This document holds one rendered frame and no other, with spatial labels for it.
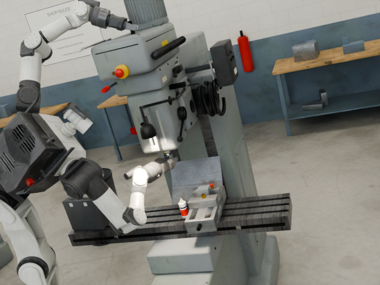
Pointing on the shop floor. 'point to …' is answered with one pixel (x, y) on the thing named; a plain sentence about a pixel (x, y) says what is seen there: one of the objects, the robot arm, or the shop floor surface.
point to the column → (225, 128)
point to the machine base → (268, 264)
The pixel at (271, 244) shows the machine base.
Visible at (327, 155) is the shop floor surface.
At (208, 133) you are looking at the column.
